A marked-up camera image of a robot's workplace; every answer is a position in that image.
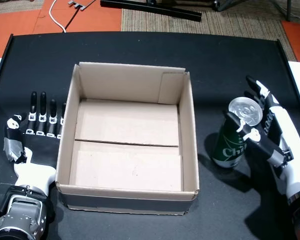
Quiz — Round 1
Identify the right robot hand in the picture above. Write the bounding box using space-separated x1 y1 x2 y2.
223 75 300 204

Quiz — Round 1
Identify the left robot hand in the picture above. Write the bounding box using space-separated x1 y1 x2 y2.
2 91 67 197

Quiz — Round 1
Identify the green drink can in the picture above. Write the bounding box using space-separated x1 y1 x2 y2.
212 97 264 169

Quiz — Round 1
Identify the brown cardboard paper box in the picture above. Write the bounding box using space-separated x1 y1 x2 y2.
55 61 200 217

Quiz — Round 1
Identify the black table mat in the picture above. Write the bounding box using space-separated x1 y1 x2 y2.
0 31 300 240

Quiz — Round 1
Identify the long black metal bar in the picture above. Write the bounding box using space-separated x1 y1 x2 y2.
100 0 203 23

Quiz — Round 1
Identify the white cable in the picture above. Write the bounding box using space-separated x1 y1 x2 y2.
48 0 67 34

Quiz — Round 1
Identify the thin black cable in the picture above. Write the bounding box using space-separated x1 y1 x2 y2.
64 9 79 30

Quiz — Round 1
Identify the grey slotted bracket plate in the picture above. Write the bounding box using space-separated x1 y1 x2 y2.
67 0 96 12

